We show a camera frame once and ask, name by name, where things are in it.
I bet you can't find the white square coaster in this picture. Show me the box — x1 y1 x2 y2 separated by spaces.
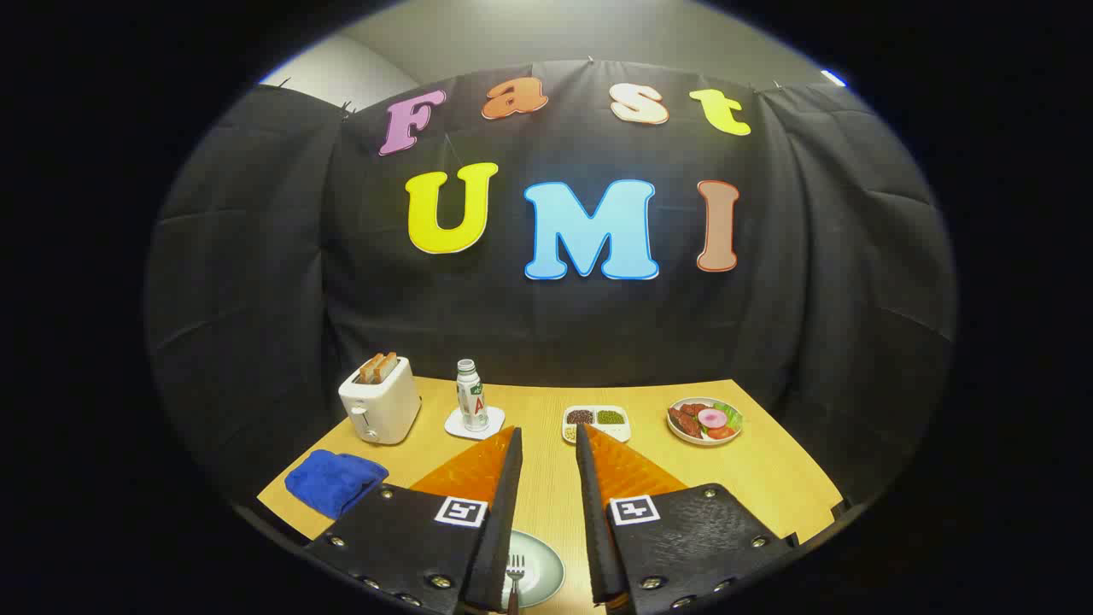
444 406 506 442

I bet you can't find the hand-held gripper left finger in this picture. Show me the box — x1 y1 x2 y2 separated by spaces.
303 425 523 615

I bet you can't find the white divided dish with beans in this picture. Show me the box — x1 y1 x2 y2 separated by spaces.
561 405 633 446

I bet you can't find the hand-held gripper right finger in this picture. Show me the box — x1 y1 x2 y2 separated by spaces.
576 424 799 615

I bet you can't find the blue folded cloth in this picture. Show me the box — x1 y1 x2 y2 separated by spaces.
284 449 389 520

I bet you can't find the white food plate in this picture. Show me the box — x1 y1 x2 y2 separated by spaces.
666 396 744 447

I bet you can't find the black backdrop cloth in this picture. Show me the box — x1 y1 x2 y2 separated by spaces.
145 58 957 548

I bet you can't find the small plastic drink bottle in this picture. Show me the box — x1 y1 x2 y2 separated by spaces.
456 359 489 432

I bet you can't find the pale green plate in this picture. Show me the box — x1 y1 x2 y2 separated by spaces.
504 530 566 609

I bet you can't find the white toaster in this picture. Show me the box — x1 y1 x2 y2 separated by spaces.
338 354 423 446

